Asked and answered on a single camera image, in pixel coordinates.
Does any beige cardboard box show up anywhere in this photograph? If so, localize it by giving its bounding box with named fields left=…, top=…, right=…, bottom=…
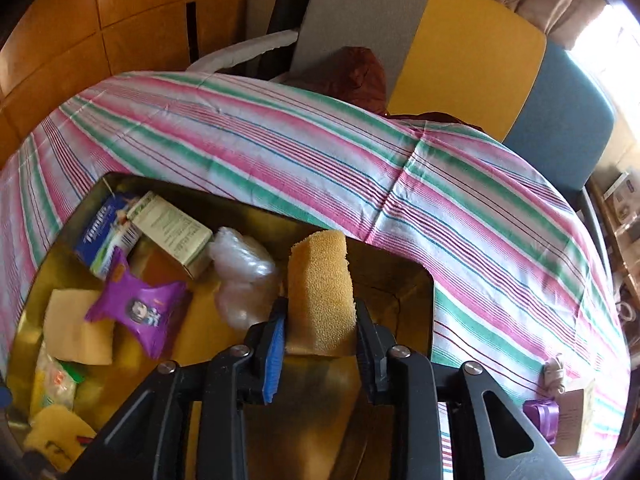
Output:
left=552, top=377, right=598, bottom=458

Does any purple ribbon roll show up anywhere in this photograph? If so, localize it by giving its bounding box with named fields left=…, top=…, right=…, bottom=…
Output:
left=522, top=397, right=560, bottom=446

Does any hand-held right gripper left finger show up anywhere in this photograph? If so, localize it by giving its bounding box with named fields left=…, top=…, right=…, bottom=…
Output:
left=65, top=297, right=291, bottom=480

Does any window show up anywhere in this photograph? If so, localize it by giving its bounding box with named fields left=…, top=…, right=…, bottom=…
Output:
left=575, top=5, right=640, bottom=111

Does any orange yellow sponge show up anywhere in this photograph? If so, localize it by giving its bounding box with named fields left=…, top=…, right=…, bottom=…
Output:
left=285, top=230, right=358, bottom=358

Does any yellow terry towel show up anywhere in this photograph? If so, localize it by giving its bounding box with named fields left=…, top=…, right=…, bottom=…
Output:
left=22, top=405, right=98, bottom=473

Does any pale yellow sponge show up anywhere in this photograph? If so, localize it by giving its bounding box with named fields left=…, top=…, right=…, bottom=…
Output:
left=42, top=287, right=118, bottom=366

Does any small green carton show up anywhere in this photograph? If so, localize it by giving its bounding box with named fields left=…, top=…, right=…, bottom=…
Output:
left=127, top=192, right=216, bottom=281

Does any golden metal tin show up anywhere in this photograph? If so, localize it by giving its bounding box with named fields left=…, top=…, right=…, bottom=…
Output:
left=5, top=172, right=436, bottom=480

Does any wooden desk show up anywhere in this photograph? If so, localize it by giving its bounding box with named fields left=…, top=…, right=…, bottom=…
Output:
left=587, top=170, right=640, bottom=341

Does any clear plastic bag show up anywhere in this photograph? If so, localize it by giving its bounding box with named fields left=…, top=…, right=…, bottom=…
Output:
left=207, top=226, right=281, bottom=331

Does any small white figurine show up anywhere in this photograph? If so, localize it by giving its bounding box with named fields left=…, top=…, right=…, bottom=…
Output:
left=542, top=352, right=568, bottom=395

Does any blue yellow grey chair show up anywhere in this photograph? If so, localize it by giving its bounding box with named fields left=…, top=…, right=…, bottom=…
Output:
left=187, top=0, right=616, bottom=196

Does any yellow green food packet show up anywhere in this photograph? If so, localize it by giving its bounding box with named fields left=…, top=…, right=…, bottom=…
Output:
left=29, top=342, right=86, bottom=418

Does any dark red cloth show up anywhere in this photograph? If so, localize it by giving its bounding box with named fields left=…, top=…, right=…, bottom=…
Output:
left=287, top=46, right=481, bottom=133

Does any white purple box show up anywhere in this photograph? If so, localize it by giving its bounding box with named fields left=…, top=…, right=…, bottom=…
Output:
left=602, top=172, right=636, bottom=223

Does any blue carton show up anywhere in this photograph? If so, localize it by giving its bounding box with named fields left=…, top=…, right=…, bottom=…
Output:
left=74, top=192, right=143, bottom=281

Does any purple snack packet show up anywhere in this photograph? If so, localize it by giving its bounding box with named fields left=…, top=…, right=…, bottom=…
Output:
left=84, top=247, right=188, bottom=361

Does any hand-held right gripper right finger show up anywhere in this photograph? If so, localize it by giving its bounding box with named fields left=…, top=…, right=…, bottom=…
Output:
left=352, top=300, right=576, bottom=480

